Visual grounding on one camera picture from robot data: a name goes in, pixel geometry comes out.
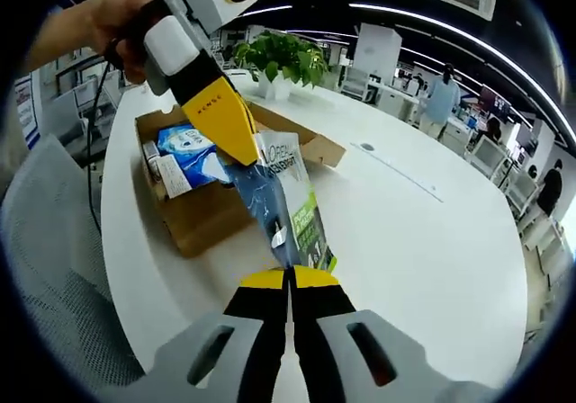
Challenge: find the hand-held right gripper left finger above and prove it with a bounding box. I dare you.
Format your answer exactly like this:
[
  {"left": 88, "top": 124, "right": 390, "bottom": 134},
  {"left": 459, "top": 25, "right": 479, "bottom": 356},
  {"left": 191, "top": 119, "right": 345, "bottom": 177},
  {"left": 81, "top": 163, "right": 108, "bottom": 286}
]
[{"left": 143, "top": 267, "right": 290, "bottom": 403}]

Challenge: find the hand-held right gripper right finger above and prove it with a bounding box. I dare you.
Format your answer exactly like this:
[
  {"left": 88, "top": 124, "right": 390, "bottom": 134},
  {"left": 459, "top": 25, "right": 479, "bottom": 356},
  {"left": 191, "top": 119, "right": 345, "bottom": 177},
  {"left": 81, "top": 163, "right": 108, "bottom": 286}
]
[{"left": 290, "top": 265, "right": 441, "bottom": 403}]

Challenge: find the blue white soft packet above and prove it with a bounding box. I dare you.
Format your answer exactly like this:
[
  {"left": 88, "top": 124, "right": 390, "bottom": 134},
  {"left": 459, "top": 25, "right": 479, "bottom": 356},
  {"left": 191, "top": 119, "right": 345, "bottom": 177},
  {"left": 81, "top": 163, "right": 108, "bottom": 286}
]
[{"left": 157, "top": 123, "right": 235, "bottom": 191}]

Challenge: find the small white carton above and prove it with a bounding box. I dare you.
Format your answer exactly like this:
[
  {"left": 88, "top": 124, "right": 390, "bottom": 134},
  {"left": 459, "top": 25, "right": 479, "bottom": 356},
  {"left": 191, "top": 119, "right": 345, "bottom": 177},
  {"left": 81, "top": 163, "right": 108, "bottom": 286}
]
[{"left": 155, "top": 155, "right": 194, "bottom": 200}]

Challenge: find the grey green soft sachet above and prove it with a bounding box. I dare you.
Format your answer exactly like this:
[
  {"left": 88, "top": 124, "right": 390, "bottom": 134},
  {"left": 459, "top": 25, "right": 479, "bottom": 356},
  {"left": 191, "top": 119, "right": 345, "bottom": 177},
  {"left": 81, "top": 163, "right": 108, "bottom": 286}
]
[{"left": 229, "top": 130, "right": 339, "bottom": 273}]

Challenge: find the brown cardboard shoe box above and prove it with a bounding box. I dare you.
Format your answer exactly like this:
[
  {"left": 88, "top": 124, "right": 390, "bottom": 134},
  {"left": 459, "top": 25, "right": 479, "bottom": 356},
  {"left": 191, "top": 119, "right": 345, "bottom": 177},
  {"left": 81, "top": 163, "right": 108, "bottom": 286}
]
[{"left": 134, "top": 99, "right": 347, "bottom": 259}]

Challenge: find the person's left hand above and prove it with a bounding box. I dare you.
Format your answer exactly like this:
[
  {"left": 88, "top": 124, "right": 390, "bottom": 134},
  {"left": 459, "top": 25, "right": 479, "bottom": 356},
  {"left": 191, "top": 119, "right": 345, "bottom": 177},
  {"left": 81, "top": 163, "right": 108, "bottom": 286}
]
[{"left": 87, "top": 0, "right": 167, "bottom": 85}]

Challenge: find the potted green plant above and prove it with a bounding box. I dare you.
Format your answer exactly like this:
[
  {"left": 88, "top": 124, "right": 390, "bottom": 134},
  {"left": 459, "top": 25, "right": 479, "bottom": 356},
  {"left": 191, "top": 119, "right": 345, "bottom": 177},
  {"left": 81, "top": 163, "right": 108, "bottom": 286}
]
[{"left": 231, "top": 31, "right": 332, "bottom": 101}]

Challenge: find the long curved ceiling light strip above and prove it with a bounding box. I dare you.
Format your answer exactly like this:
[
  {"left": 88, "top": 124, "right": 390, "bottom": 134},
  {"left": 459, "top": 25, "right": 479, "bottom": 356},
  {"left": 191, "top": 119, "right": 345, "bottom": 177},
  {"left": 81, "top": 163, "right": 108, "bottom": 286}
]
[{"left": 348, "top": 2, "right": 571, "bottom": 128}]

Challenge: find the grey mesh chair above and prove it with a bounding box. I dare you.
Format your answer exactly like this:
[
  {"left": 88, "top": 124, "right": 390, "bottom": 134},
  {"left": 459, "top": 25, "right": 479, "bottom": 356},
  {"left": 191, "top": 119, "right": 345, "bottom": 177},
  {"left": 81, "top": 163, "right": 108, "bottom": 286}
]
[{"left": 2, "top": 135, "right": 149, "bottom": 403}]

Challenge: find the white office chair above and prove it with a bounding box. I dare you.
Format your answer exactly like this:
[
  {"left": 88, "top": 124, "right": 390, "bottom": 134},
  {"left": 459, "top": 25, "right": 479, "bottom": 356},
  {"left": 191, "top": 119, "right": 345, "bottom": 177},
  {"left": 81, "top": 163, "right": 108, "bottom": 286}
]
[{"left": 467, "top": 137, "right": 508, "bottom": 175}]

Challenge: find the blue bordered wall notice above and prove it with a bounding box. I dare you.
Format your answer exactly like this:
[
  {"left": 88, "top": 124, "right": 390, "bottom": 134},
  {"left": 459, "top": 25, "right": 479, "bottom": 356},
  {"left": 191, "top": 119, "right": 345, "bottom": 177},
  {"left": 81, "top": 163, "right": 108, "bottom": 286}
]
[{"left": 13, "top": 76, "right": 41, "bottom": 148}]

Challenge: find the wall display screen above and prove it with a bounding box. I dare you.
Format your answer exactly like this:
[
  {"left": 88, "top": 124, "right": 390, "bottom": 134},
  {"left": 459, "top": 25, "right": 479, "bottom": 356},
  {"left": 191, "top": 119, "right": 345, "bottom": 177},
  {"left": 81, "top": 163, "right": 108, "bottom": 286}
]
[{"left": 479, "top": 85, "right": 512, "bottom": 112}]

